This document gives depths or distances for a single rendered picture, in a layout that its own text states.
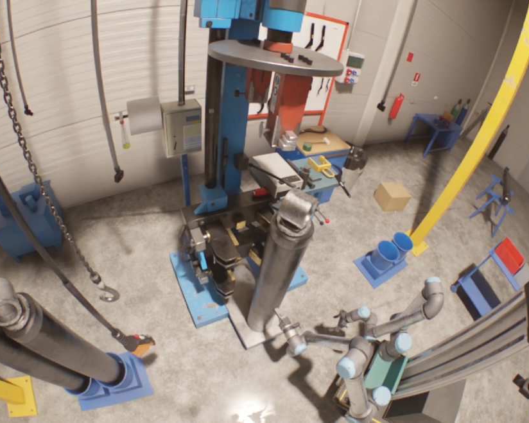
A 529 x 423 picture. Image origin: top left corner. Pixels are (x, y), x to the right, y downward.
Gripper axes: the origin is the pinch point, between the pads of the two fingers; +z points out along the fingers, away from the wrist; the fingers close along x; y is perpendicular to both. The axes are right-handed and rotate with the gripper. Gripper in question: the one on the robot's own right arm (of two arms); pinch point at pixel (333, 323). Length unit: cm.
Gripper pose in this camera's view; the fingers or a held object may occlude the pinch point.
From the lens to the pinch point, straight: 216.5
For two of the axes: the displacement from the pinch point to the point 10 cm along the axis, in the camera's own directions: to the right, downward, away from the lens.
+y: 7.3, 6.8, 0.4
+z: -5.3, 5.3, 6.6
